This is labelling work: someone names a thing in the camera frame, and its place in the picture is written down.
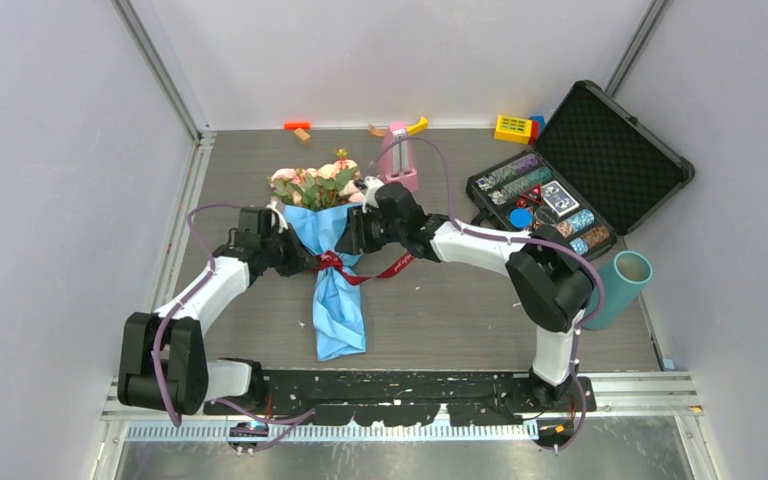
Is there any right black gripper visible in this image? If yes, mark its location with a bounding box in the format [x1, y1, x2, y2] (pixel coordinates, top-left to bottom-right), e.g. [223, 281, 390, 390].
[335, 204, 405, 257]

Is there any red ribbon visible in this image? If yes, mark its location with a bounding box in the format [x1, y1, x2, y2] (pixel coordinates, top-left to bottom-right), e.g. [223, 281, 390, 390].
[317, 251, 415, 286]

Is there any pink flower bouquet blue wrap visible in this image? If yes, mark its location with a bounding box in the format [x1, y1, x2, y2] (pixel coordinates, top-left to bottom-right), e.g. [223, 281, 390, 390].
[268, 148, 366, 361]

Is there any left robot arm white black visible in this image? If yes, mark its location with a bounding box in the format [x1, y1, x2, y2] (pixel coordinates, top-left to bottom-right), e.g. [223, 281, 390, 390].
[117, 201, 318, 424]

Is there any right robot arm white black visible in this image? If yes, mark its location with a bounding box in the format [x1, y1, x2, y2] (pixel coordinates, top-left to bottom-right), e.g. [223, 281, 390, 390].
[337, 177, 597, 411]

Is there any teal cylindrical vase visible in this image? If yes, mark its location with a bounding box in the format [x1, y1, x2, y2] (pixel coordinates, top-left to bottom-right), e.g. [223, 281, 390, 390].
[584, 250, 653, 330]

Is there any pink metronome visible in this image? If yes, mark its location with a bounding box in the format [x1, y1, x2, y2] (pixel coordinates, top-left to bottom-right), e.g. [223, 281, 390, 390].
[376, 122, 419, 192]

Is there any wooden curved block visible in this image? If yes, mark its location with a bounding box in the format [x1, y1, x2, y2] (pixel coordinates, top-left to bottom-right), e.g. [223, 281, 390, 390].
[367, 124, 389, 138]

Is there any yellow curved block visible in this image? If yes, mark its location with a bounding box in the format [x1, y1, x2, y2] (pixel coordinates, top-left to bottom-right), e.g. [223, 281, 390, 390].
[406, 116, 429, 136]

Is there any small wooden block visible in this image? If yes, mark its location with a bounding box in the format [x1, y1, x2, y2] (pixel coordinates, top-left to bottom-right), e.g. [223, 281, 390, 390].
[293, 128, 312, 145]

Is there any orange red block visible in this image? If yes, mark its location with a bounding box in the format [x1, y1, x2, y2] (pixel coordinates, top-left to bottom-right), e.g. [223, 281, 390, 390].
[283, 121, 311, 131]

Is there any blue round chip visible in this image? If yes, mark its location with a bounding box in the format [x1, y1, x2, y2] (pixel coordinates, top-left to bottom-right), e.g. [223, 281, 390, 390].
[508, 208, 533, 230]

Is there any yellow toy block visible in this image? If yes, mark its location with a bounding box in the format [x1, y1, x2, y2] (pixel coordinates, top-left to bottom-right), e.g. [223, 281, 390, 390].
[493, 115, 539, 145]

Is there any playing card deck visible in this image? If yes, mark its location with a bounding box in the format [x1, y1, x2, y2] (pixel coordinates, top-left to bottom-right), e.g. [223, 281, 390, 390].
[541, 180, 580, 217]

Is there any blue toy block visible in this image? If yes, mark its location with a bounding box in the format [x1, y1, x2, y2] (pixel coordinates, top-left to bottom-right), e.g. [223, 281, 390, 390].
[529, 115, 546, 134]

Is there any black poker chip case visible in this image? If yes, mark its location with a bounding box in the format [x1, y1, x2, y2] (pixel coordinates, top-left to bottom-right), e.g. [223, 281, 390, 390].
[466, 80, 695, 260]

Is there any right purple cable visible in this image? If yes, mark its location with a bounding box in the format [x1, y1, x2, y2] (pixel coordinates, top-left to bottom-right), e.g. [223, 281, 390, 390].
[367, 135, 607, 455]

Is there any purple cable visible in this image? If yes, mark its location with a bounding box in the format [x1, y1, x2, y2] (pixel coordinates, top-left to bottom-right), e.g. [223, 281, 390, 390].
[150, 203, 316, 455]
[367, 135, 607, 455]

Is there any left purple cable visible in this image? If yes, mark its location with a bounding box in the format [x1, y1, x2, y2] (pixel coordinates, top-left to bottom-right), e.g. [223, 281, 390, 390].
[150, 203, 316, 455]

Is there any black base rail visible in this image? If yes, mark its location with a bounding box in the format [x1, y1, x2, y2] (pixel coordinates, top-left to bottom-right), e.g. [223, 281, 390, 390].
[204, 370, 597, 427]

